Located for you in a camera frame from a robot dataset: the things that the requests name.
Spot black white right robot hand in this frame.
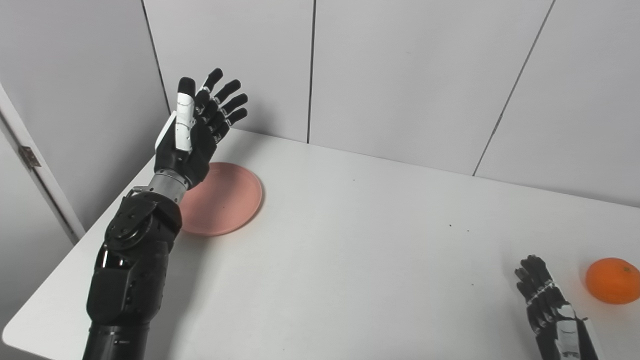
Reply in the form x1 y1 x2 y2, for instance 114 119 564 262
515 255 601 360

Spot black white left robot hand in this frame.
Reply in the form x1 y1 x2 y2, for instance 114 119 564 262
154 68 249 190

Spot orange fruit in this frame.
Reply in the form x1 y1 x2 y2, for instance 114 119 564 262
585 257 640 305

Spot metal door hinge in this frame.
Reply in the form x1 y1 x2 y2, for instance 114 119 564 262
19 145 42 169

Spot pink plastic plate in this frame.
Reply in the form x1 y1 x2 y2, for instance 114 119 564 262
179 161 263 237

